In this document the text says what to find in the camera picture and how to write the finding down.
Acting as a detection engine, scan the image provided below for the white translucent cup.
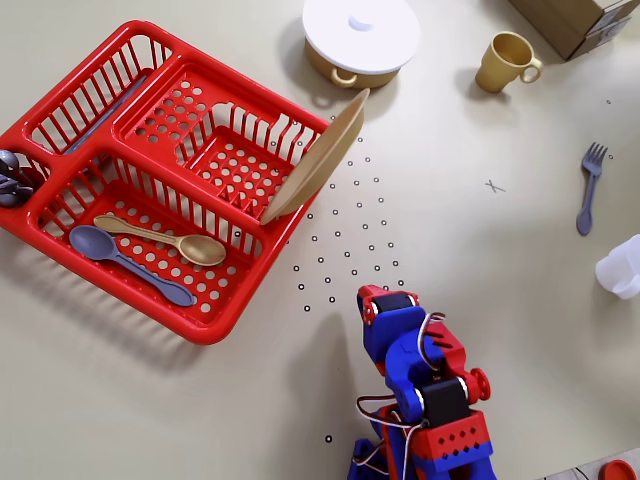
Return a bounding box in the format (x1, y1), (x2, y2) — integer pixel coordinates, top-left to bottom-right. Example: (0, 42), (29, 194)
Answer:
(594, 234), (640, 301)

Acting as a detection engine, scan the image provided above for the grey plastic knife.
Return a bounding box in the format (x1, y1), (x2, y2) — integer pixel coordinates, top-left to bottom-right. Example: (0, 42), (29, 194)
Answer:
(62, 74), (151, 156)

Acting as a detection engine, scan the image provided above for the tan plastic plate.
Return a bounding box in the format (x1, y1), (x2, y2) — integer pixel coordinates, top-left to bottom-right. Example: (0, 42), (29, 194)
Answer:
(259, 87), (371, 226)

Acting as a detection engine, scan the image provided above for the white pot lid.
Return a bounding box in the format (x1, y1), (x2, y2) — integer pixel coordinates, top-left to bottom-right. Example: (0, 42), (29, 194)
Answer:
(301, 0), (421, 76)

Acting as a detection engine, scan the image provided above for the grey plastic spoon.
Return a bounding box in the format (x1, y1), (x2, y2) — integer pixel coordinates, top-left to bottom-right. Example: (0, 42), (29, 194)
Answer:
(68, 224), (197, 308)

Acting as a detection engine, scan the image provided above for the red round cap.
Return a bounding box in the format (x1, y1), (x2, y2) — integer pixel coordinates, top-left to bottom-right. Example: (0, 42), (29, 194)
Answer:
(599, 459), (639, 480)

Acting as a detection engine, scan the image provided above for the gripper servo cable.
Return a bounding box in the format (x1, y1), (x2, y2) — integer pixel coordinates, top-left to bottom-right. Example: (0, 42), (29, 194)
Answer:
(417, 312), (446, 374)

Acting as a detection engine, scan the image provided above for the tan pot with handles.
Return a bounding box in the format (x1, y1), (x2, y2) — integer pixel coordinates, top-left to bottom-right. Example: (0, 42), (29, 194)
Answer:
(303, 37), (404, 91)

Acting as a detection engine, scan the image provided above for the tan plastic spoon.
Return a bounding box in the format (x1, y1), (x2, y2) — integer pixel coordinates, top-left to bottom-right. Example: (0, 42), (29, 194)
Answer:
(93, 213), (228, 267)

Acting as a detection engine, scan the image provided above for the cardboard box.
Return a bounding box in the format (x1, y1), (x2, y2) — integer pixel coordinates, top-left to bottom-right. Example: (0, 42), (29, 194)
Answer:
(507, 0), (634, 62)

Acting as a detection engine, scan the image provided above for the grey plastic fork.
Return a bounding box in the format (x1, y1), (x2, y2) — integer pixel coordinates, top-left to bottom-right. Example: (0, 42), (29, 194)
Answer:
(575, 142), (609, 236)

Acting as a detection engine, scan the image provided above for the arm servo cable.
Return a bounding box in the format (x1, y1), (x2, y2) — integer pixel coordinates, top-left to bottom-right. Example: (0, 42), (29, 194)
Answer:
(355, 394), (431, 474)

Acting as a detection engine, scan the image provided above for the tan plastic cup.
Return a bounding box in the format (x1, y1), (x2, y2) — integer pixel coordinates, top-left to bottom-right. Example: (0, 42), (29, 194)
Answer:
(474, 31), (544, 94)

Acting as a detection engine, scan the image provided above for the blue gripper body black servo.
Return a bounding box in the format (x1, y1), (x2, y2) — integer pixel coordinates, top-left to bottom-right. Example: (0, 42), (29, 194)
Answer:
(363, 288), (431, 421)

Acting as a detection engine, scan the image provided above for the red plastic dish rack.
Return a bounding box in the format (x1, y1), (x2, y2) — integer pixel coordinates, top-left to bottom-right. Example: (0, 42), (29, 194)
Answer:
(0, 19), (331, 346)

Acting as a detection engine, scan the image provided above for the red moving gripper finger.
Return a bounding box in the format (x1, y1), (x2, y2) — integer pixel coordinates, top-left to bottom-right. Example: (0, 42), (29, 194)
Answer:
(357, 284), (384, 324)

